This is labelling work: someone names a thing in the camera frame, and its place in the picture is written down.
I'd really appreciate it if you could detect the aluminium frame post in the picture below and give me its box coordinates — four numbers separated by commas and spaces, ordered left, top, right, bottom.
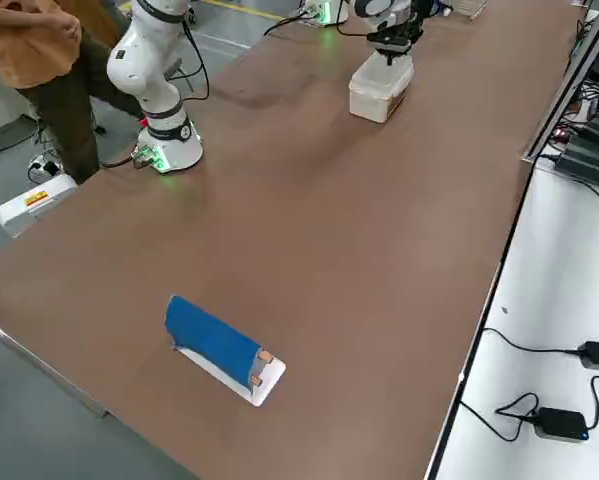
521, 0, 599, 164

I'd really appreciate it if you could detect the white rectangular tray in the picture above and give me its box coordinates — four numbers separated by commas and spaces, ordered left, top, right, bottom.
178, 347, 287, 407

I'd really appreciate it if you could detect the black cable tangle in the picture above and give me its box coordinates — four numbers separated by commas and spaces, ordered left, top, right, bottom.
573, 74, 599, 126

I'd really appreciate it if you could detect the black power adapter blue light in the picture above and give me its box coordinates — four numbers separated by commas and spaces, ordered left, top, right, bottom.
533, 406, 591, 442

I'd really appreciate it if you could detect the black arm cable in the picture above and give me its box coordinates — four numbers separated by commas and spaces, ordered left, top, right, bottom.
178, 19, 211, 101

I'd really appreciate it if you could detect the black base cable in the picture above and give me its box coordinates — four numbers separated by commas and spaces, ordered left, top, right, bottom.
262, 12, 313, 37
101, 152, 143, 171

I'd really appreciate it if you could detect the white power strip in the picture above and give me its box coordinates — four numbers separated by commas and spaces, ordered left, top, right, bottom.
28, 154, 63, 177

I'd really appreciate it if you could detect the white box orange label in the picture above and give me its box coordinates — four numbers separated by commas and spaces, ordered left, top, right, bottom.
0, 174, 80, 239

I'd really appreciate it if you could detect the white plastic preservation box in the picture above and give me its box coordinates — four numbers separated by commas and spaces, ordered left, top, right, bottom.
347, 50, 414, 125

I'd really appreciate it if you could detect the blue cloth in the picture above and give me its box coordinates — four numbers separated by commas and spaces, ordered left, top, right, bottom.
164, 294, 265, 389

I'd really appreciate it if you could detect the person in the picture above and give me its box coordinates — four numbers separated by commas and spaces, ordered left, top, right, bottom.
0, 0, 145, 186

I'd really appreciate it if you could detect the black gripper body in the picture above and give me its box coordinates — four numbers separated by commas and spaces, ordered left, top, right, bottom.
367, 19, 426, 55

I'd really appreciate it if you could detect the white desk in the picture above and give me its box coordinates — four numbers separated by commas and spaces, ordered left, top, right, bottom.
426, 0, 599, 480

